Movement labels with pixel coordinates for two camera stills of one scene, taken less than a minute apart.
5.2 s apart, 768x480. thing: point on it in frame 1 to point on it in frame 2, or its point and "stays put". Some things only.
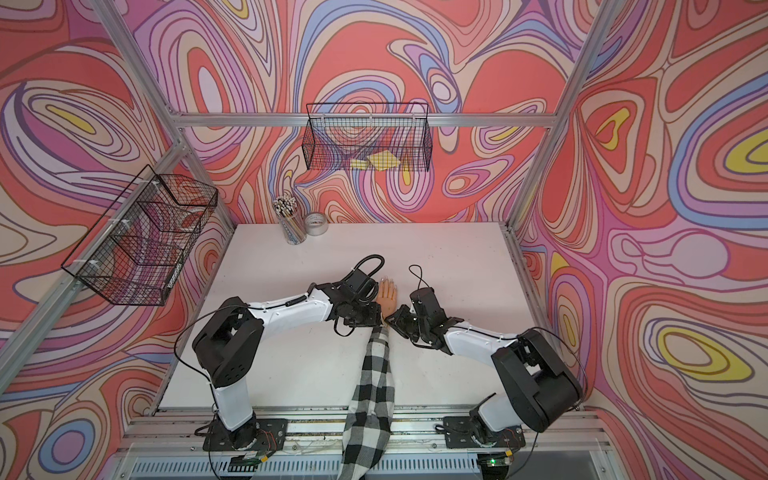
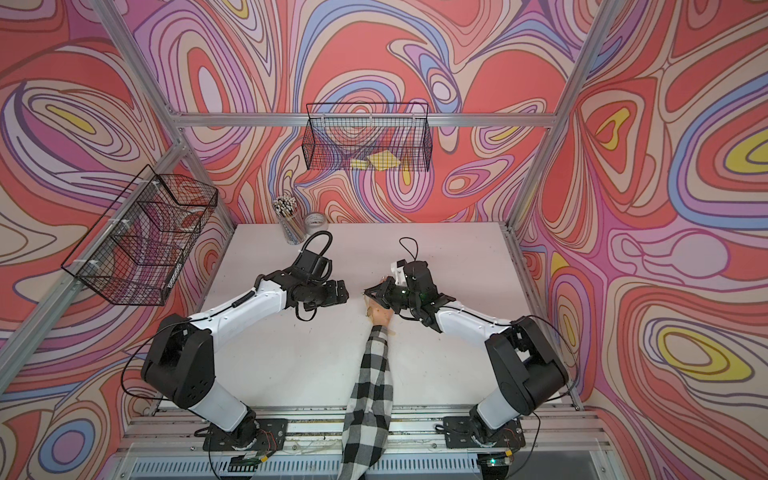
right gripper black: [398, 322] to [384, 291]
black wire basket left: [136, 252] stays put
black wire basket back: [368, 137] stays put
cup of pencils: [291, 219] stays put
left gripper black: [375, 318] to [334, 298]
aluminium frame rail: [369, 119] stays put
